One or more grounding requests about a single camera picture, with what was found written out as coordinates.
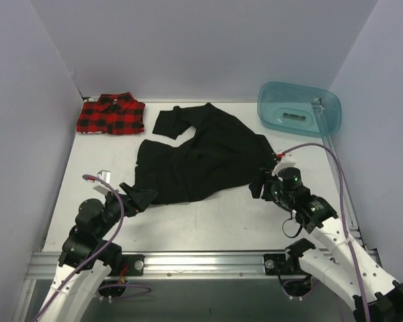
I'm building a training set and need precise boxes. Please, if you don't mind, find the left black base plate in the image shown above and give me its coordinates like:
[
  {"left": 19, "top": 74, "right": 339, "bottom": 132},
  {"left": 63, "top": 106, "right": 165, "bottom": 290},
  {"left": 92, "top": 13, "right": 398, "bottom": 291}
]
[{"left": 110, "top": 254, "right": 145, "bottom": 278}]

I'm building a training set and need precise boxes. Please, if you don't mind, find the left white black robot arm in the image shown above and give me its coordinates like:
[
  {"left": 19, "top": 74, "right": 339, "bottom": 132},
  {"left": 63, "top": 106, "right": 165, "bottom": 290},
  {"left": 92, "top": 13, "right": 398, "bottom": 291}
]
[{"left": 33, "top": 180, "right": 157, "bottom": 321}]

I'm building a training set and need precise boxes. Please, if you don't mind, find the red black plaid folded shirt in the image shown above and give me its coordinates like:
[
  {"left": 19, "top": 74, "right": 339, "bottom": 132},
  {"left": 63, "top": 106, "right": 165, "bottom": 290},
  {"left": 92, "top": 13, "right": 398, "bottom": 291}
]
[{"left": 76, "top": 93, "right": 145, "bottom": 136}]

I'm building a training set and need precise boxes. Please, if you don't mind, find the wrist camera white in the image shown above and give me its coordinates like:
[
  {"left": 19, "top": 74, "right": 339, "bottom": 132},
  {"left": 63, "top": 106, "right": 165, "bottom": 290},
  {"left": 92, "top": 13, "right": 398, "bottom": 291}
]
[
  {"left": 82, "top": 170, "right": 111, "bottom": 196},
  {"left": 271, "top": 153, "right": 296, "bottom": 176}
]

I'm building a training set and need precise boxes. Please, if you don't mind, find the teal plastic bin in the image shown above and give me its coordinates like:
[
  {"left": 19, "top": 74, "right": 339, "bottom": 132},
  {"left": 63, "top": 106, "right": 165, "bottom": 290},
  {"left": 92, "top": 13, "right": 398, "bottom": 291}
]
[{"left": 257, "top": 82, "right": 342, "bottom": 138}]

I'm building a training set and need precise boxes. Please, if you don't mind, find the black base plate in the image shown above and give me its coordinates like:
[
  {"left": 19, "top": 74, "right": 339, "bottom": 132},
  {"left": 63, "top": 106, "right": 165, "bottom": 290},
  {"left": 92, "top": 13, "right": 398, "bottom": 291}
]
[
  {"left": 110, "top": 254, "right": 145, "bottom": 278},
  {"left": 263, "top": 253, "right": 307, "bottom": 277}
]

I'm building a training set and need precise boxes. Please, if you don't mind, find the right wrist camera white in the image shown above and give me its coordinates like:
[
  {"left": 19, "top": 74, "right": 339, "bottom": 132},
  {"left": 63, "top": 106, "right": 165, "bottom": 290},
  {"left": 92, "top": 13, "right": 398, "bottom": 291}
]
[{"left": 271, "top": 153, "right": 296, "bottom": 176}]

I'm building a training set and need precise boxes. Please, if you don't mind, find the black long sleeve shirt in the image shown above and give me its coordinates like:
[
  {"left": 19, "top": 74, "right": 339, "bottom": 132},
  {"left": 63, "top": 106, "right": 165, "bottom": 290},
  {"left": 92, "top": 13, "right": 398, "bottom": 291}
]
[{"left": 134, "top": 103, "right": 276, "bottom": 205}]

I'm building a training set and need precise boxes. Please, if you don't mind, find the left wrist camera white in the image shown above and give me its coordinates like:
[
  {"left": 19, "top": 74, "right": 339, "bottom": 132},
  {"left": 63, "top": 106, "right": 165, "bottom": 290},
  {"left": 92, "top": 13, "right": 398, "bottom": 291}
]
[{"left": 82, "top": 170, "right": 111, "bottom": 196}]

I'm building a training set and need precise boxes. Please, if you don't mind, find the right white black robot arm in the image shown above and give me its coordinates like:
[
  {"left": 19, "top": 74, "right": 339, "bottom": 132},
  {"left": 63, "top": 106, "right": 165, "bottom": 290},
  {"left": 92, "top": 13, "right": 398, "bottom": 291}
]
[{"left": 249, "top": 167, "right": 403, "bottom": 321}]

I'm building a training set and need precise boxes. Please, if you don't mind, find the aluminium front rail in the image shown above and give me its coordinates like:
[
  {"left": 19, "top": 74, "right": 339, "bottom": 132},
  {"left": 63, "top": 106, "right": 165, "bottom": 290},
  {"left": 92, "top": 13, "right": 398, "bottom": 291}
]
[{"left": 23, "top": 252, "right": 386, "bottom": 282}]

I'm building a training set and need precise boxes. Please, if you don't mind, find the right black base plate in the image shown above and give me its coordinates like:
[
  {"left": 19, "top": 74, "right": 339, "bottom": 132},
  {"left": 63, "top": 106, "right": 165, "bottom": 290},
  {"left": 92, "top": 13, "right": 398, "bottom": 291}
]
[{"left": 263, "top": 253, "right": 307, "bottom": 277}]

